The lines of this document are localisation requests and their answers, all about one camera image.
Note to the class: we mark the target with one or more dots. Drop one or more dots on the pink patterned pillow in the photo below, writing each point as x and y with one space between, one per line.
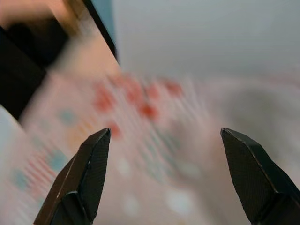
140 140

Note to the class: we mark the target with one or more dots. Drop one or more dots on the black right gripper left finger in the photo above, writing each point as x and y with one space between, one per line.
79 178

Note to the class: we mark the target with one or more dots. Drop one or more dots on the black furniture frame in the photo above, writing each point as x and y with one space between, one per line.
25 65

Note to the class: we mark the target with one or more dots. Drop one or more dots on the grey white bed sheet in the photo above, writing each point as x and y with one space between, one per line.
225 51

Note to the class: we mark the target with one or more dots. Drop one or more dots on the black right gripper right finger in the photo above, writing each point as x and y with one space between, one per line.
255 178

